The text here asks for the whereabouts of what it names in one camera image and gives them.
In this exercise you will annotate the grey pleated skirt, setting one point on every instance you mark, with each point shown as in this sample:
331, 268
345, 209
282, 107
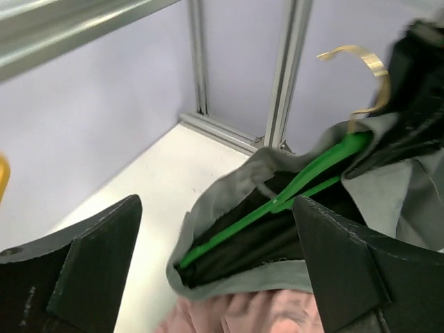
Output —
360, 214

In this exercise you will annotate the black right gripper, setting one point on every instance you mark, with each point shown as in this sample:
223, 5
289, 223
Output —
416, 72

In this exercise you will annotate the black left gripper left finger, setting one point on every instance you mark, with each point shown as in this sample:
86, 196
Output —
71, 280

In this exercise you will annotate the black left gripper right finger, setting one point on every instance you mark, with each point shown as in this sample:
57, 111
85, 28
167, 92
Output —
364, 281

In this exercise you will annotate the green plastic hanger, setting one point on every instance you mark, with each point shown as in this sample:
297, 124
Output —
352, 143

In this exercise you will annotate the pink pleated skirt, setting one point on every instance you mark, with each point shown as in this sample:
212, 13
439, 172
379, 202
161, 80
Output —
282, 310

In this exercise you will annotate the yellow hanger of pink skirt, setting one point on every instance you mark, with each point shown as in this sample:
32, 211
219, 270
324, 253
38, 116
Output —
4, 174

